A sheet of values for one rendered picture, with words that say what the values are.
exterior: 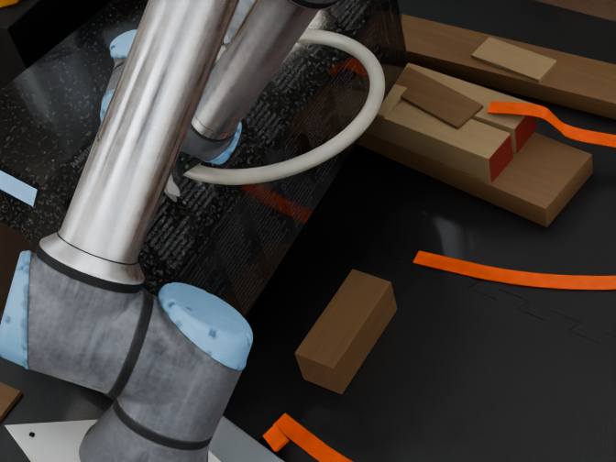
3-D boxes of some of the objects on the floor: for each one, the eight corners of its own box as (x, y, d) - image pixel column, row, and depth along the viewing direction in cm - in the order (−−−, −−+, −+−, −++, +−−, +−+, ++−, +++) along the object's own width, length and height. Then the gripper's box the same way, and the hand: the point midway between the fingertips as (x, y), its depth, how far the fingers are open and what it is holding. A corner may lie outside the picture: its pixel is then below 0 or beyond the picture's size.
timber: (342, 395, 295) (333, 368, 286) (302, 379, 300) (293, 353, 292) (398, 309, 309) (391, 281, 301) (359, 295, 315) (352, 268, 306)
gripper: (148, 139, 209) (181, 223, 223) (201, 105, 213) (229, 190, 228) (124, 122, 215) (157, 204, 229) (176, 89, 219) (205, 172, 233)
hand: (183, 186), depth 229 cm, fingers closed on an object, 5 cm apart
